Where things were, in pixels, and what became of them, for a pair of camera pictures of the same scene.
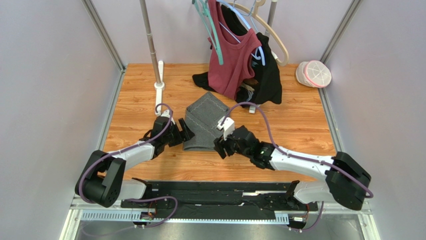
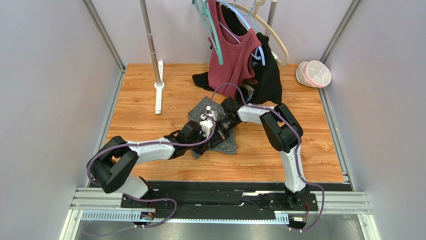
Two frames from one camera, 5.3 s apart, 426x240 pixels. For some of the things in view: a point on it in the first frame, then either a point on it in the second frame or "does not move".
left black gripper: [185, 135] -> [201, 151]
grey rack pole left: [144, 11] does not move
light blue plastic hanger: [259, 50] does not move
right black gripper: [226, 144] -> [219, 126]
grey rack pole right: [271, 15] does not move
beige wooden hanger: [260, 3] does not move
